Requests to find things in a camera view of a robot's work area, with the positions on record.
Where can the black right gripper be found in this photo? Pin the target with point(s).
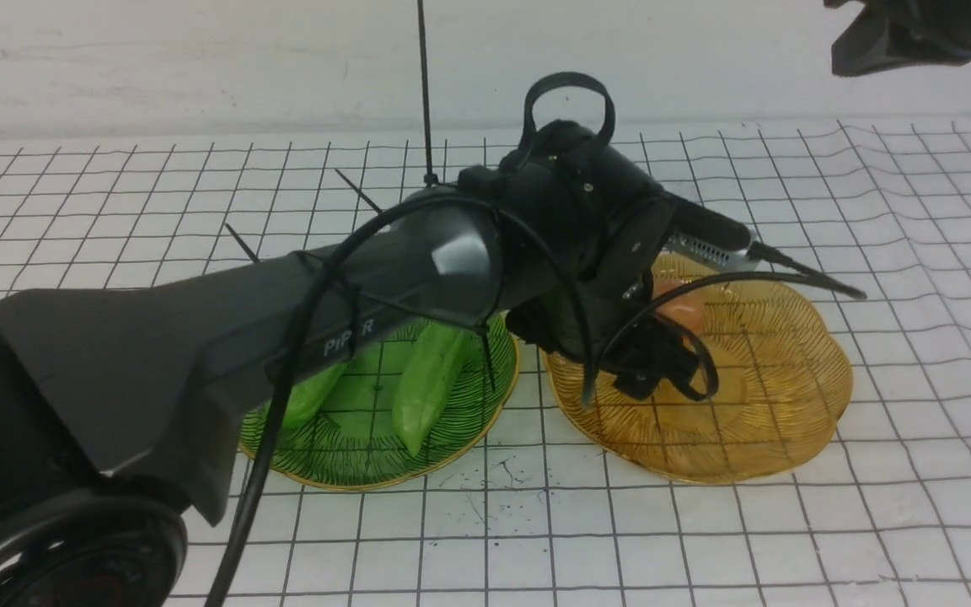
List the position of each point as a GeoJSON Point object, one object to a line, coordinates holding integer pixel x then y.
{"type": "Point", "coordinates": [888, 35]}

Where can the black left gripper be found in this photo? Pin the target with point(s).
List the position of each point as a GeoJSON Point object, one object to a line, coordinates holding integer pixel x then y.
{"type": "Point", "coordinates": [562, 235]}

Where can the orange potato toy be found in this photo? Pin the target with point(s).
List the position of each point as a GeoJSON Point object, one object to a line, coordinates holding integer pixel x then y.
{"type": "Point", "coordinates": [687, 309]}

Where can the green cucumber toy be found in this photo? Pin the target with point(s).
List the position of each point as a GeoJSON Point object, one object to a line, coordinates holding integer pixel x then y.
{"type": "Point", "coordinates": [309, 396]}
{"type": "Point", "coordinates": [421, 395]}

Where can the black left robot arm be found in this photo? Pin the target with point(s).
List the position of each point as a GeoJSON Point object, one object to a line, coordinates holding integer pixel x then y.
{"type": "Point", "coordinates": [121, 409]}

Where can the amber glass leaf plate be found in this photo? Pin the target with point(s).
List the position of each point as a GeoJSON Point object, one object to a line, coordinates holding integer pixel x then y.
{"type": "Point", "coordinates": [784, 385]}

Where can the green glass leaf plate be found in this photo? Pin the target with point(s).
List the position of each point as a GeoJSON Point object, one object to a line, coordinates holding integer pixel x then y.
{"type": "Point", "coordinates": [351, 446]}

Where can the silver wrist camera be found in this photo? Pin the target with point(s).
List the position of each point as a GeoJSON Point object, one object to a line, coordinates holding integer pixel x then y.
{"type": "Point", "coordinates": [724, 255]}

